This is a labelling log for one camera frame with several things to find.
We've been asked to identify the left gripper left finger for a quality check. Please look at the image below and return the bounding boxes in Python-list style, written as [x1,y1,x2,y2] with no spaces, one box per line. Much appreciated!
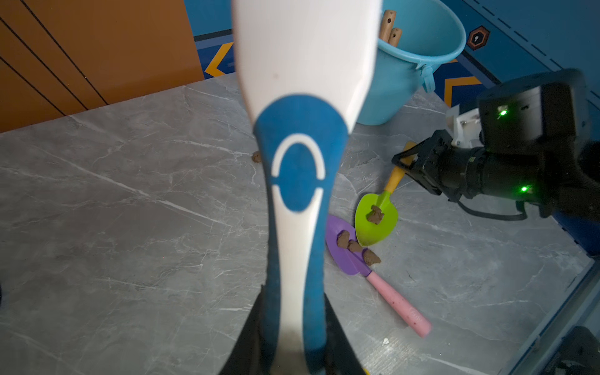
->
[219,287,264,375]

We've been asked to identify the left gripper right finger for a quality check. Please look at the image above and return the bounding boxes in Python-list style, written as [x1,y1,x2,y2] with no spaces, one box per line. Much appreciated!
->
[325,296,366,375]

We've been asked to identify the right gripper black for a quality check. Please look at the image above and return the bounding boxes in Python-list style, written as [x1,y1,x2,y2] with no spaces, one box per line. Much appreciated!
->
[392,130,469,197]

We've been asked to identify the green leaf trowel yellow handle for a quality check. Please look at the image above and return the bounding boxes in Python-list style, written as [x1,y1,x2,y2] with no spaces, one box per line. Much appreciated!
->
[355,167,406,247]

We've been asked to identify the purple trowel pink handle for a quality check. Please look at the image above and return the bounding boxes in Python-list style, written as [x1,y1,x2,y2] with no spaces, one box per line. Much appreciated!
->
[324,214,433,339]

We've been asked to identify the scrub brush blue white handle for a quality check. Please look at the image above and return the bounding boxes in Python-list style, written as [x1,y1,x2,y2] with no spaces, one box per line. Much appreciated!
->
[232,1,382,374]

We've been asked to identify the light green trowel wooden handle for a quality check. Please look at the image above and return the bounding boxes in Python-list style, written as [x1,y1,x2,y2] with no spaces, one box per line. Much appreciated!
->
[387,27,403,48]

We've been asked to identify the green pointed shovel wooden handle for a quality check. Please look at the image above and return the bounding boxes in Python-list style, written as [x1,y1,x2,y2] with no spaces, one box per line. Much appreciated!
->
[379,9,397,42]

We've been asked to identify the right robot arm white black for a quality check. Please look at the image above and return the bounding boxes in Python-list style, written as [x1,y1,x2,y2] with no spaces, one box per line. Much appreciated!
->
[392,69,599,257]

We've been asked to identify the turquoise plastic bucket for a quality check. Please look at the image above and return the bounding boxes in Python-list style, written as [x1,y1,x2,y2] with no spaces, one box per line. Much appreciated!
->
[358,0,467,126]

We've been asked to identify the brown soil lump on table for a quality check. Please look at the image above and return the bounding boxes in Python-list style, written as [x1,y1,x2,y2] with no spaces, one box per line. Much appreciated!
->
[252,151,262,163]

